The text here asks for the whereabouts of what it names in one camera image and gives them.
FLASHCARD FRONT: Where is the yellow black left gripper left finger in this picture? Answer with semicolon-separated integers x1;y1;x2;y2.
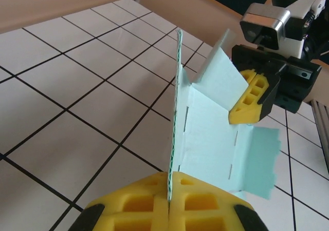
68;172;169;231

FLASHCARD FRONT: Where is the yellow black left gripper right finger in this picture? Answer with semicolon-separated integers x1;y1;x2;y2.
170;171;268;231

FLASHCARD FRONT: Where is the light blue cloth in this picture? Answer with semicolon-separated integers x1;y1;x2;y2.
167;28;281;203

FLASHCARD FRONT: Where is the aluminium side rail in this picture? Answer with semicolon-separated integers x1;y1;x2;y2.
310;99;329;171

